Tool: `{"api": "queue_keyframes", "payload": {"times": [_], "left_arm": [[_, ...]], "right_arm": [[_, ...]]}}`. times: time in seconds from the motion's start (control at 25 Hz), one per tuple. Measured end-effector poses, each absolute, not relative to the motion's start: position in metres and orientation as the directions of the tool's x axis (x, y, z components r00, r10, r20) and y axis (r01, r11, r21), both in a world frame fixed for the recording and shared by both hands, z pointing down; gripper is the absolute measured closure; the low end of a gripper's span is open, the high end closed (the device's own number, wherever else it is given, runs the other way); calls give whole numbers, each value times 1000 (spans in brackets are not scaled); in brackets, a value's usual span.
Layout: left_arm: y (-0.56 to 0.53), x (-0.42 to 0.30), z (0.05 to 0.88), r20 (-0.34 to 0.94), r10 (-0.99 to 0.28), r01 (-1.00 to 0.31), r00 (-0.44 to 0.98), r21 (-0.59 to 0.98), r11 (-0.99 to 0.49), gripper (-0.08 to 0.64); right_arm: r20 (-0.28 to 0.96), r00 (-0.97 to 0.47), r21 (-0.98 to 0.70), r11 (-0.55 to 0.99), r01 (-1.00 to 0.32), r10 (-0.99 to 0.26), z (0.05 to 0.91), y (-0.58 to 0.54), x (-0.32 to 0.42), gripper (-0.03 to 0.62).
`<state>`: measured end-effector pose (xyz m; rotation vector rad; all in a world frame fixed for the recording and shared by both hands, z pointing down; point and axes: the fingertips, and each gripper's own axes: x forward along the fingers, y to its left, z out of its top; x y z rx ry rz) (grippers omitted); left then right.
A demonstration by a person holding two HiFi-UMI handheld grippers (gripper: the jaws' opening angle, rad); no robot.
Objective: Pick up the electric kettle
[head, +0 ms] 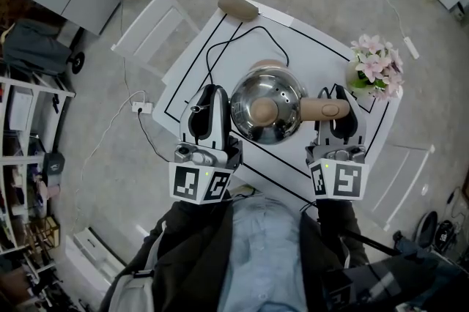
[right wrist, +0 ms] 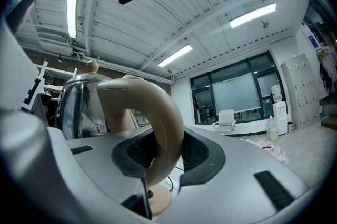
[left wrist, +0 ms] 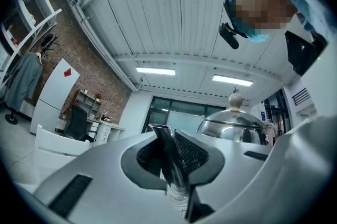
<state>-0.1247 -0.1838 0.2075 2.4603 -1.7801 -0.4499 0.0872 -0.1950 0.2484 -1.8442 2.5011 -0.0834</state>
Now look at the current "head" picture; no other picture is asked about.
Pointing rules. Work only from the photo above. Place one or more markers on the grey garment on stand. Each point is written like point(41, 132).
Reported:
point(36, 47)

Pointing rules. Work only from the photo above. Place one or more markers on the dark grey pouch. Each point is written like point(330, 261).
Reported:
point(54, 164)

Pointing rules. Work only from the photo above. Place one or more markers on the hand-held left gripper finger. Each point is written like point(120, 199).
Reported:
point(187, 127)
point(224, 120)

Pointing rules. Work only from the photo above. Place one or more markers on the black shoe with white print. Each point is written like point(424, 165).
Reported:
point(444, 236)

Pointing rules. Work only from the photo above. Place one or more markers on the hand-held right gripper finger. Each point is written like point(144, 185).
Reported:
point(357, 127)
point(323, 133)

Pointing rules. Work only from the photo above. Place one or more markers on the pink flowers in pale pot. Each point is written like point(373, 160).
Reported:
point(375, 67)

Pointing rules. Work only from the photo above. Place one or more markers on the person's right forearm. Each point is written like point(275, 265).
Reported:
point(337, 222)

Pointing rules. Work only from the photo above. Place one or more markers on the white slatted chair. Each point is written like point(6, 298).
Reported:
point(403, 186)
point(154, 32)

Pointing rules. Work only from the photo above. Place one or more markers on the person's blue shirt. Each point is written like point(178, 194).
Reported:
point(264, 252)

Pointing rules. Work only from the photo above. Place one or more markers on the person's dark jacket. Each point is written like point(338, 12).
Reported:
point(190, 285)

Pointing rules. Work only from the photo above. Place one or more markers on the dark oval shoe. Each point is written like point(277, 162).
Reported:
point(427, 230)

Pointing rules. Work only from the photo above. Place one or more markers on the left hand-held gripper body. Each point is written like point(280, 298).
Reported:
point(190, 182)

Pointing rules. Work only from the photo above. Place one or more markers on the white furniture panel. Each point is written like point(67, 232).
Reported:
point(91, 255)

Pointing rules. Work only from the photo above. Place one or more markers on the black shoulder bag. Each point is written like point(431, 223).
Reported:
point(395, 281)

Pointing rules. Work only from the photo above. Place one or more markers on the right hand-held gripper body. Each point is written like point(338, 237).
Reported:
point(340, 178)

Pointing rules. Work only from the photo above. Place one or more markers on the person's left forearm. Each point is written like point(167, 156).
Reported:
point(198, 219)

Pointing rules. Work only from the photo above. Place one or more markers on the beige oval pad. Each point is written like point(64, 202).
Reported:
point(237, 7)

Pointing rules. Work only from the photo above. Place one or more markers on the white power strip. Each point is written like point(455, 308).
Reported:
point(412, 47)
point(142, 107)

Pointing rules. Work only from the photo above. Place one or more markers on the white shelf rack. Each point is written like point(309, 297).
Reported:
point(33, 91)

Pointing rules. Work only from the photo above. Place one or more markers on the grey shoulder bag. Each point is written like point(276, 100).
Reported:
point(128, 288)

